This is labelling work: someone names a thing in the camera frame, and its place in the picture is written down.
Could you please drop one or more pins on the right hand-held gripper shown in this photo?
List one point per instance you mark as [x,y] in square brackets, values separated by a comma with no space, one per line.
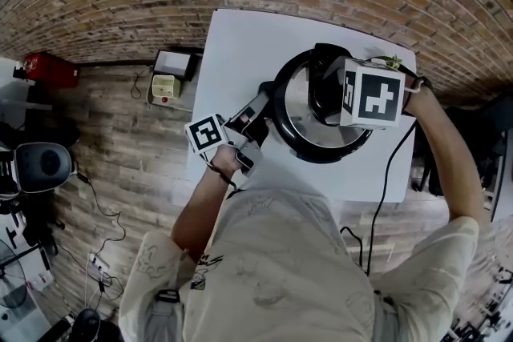
[378,98]

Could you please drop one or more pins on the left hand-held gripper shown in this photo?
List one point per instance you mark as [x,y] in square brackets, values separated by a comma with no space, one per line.
[206,134]

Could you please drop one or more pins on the black pressure cooker pot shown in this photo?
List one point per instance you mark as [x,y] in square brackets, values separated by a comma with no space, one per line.
[266,89]

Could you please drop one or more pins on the black pressure cooker lid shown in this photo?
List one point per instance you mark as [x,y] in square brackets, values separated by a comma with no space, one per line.
[296,100]

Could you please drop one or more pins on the person's right forearm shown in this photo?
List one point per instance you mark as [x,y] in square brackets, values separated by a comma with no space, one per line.
[449,156]

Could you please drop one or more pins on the person's left forearm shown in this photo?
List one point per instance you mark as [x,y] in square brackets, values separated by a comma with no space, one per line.
[200,208]

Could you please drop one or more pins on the person's left hand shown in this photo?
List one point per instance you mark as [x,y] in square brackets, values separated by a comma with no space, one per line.
[226,160]

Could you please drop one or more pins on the small green plant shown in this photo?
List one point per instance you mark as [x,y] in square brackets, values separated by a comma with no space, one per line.
[393,60]

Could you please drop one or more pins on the white table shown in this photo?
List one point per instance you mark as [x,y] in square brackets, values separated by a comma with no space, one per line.
[240,52]

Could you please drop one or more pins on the cream box with red button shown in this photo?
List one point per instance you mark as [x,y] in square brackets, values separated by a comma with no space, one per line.
[164,86]

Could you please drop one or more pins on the white drawer cabinet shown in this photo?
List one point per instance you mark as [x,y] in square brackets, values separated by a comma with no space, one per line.
[172,62]

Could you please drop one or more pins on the person's beige shirt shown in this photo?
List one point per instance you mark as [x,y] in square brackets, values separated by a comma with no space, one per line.
[280,272]

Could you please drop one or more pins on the red metal box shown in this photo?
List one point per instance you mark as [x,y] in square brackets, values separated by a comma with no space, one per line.
[52,70]

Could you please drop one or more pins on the white power strip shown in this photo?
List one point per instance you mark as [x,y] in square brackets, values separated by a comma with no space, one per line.
[96,264]

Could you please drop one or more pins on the white desk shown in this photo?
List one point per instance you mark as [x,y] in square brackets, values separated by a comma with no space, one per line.
[12,90]

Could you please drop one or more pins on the black standing fan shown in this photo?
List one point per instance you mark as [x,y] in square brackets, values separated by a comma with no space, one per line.
[12,284]

